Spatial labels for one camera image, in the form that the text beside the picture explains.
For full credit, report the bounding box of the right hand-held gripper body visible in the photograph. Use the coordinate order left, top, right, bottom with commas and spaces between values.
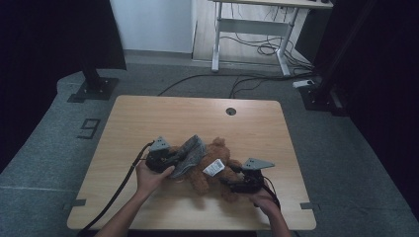
230, 157, 276, 195

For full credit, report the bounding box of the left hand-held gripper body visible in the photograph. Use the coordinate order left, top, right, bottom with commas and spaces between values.
144, 135, 180, 174

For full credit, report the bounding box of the grey knitted doll garment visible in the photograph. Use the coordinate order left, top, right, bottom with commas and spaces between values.
170, 133, 208, 180

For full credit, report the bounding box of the brown plush teddy bear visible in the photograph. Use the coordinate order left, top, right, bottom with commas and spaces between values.
171, 136, 246, 202

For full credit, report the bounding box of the person's left hand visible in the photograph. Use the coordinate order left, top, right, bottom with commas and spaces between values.
135, 160, 176, 198

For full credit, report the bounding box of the person's right hand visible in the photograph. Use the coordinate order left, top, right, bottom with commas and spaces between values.
248, 189, 282, 217

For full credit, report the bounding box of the grey tape strip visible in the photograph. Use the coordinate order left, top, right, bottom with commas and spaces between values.
62, 198, 87, 211
299, 201, 321, 212

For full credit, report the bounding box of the black floor tape marking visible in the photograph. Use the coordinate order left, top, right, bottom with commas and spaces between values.
76, 118, 102, 140

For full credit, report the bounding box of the white power strip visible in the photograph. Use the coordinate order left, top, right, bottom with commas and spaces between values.
292, 79, 316, 89

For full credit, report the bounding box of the black curtain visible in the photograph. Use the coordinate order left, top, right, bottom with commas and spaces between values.
310, 0, 419, 223
0, 0, 127, 174

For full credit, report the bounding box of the right hand-held gripper black cable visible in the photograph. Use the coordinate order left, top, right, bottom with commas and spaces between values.
262, 175, 282, 211

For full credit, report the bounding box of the hand-held gripper black cable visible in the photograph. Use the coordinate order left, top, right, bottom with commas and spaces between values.
262, 175, 282, 211
76, 140, 156, 237

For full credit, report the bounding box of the left hand-held gripper black cable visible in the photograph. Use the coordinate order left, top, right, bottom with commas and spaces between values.
76, 140, 156, 237

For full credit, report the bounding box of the long black floor cable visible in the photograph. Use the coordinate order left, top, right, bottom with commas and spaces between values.
157, 72, 317, 99

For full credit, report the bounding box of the black stand with base plate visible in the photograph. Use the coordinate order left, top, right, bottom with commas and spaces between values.
67, 63, 121, 104
298, 0, 378, 117

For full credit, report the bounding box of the tangle of black cables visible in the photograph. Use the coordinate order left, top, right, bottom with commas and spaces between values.
219, 3, 314, 73

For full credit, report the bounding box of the white frame desk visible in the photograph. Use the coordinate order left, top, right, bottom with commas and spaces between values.
208, 0, 334, 77

